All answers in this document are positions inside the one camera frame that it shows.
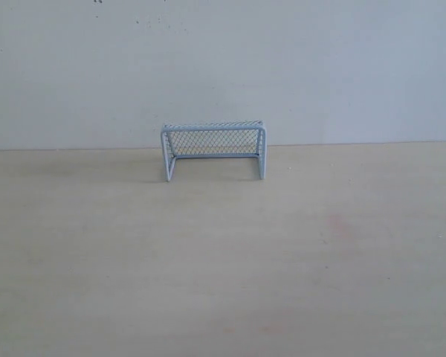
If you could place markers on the white miniature soccer goal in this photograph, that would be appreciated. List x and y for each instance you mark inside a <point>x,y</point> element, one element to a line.
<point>246,139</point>

